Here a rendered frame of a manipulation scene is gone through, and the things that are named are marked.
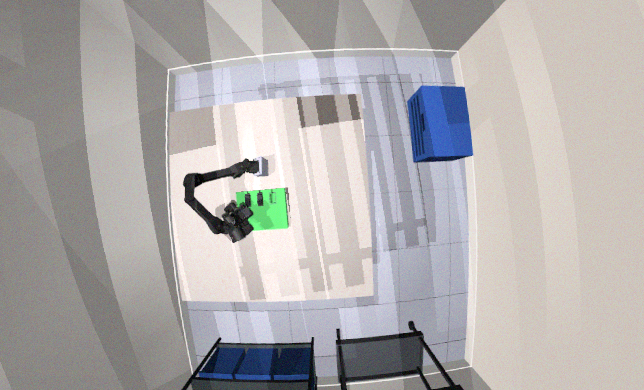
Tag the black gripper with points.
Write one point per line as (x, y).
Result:
(245, 225)

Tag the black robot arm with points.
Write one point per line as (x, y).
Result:
(215, 224)

